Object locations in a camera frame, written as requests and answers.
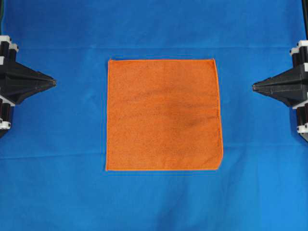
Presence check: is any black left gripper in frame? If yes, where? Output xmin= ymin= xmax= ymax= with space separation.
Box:
xmin=0 ymin=35 xmax=56 ymax=138

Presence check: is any orange microfiber towel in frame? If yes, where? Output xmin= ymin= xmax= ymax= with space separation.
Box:
xmin=105 ymin=59 xmax=223 ymax=171

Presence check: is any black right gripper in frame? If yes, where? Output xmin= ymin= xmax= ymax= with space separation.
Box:
xmin=252 ymin=40 xmax=308 ymax=142

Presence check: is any blue table cloth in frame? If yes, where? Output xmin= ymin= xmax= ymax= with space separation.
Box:
xmin=0 ymin=0 xmax=308 ymax=231

